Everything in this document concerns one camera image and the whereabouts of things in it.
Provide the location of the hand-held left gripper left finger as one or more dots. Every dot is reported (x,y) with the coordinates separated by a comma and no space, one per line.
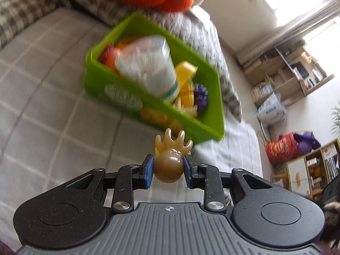
(148,174)

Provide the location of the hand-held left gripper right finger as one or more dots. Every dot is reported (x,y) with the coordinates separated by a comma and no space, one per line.
(188,172)

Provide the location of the amber rubber octopus toy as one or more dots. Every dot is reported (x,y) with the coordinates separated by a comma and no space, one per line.
(170,164)

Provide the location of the purple toy grapes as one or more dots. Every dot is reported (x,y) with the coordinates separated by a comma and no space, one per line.
(201,97)

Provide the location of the toy corn cob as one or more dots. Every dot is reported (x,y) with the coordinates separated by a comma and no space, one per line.
(187,95)

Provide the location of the green plastic box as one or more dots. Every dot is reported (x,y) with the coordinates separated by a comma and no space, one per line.
(119,95)

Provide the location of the yellow plastic toy bowl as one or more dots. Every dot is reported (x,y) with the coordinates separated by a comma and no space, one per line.
(184,71)

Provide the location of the clear cotton swab jar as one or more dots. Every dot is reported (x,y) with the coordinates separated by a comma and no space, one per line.
(148,66)

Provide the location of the pink rubber toy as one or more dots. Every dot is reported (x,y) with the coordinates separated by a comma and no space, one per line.
(109,58)

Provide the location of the wooden cube shelf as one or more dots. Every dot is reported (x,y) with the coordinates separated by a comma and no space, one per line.
(300,172)

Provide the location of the purple plush toy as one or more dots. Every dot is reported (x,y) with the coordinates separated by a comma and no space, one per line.
(306,140)

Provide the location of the red printed basket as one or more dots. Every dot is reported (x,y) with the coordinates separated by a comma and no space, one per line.
(283,148)

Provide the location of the green houseplant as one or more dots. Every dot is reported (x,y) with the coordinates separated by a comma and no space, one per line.
(336,119)

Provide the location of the small wooden rack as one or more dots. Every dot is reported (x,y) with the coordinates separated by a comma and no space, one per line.
(261,93)

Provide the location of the wooden desk with shelves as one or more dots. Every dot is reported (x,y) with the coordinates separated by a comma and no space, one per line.
(287,85)

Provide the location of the grey grid bed sheet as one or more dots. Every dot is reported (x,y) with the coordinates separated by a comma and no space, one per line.
(53,98)

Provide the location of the white paper sheets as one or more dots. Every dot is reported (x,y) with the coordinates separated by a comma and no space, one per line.
(202,13)

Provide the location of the grey curtain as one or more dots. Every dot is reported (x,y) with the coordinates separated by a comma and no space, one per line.
(292,24)

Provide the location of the grey checked quilt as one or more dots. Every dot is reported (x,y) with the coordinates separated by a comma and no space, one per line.
(26,10)

